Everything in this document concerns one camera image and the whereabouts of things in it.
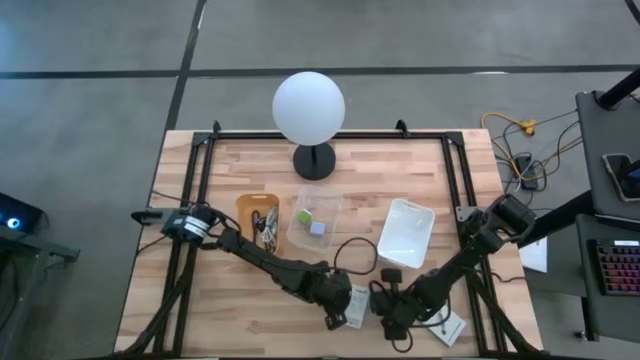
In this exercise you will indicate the white plastic bin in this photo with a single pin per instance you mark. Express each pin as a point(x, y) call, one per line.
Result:
point(405, 235)

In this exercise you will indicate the white densely printed booklet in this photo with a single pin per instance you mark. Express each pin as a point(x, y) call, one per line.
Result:
point(357, 305)

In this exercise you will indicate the black smartphone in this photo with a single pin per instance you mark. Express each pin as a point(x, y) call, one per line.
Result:
point(620, 175)

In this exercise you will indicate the white globe table lamp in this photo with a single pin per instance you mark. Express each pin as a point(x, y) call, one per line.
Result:
point(308, 107)

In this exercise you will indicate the lavender cube charger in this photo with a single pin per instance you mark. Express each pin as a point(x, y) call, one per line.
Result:
point(317, 228)

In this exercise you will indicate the orange plastic bin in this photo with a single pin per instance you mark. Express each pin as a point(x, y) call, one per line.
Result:
point(245, 210)

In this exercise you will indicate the backlit black keyboard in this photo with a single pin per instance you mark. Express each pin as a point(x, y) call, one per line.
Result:
point(620, 267)

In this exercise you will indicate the grey desk top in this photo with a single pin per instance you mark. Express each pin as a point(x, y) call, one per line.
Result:
point(600, 145)

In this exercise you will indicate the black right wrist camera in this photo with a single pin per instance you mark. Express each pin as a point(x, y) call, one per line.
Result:
point(391, 278)

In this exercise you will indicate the grey metal side stand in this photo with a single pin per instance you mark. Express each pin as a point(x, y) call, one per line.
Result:
point(30, 247)

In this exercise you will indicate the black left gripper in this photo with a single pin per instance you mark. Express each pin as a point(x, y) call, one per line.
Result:
point(332, 300)

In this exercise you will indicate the dark grey keyboard tray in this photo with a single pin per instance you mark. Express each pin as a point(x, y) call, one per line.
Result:
point(610, 315)

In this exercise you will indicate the white paper sheet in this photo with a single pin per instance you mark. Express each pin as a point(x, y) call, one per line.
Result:
point(534, 255)

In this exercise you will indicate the black metal table frame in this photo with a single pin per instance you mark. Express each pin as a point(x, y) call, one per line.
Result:
point(325, 135)

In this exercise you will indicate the black device with blue light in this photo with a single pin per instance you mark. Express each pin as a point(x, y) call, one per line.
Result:
point(15, 215)

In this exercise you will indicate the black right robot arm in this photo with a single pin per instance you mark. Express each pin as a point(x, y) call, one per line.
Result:
point(465, 260)

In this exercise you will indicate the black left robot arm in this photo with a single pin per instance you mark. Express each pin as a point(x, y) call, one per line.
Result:
point(270, 262)

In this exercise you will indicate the black monitor stand pole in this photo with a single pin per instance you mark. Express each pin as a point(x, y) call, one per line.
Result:
point(620, 90)

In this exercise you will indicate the white booklet with tool picture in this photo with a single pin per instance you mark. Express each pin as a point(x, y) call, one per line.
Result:
point(452, 328)

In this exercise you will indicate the black desk support bar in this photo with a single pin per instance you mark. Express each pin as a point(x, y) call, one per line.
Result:
point(560, 217)

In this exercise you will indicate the green cube charger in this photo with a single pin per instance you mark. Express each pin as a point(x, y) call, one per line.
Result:
point(304, 216)

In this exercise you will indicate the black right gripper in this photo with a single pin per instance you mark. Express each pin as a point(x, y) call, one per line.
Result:
point(395, 311)

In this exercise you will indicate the clear plastic bin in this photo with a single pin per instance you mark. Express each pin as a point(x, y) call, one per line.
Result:
point(326, 204)

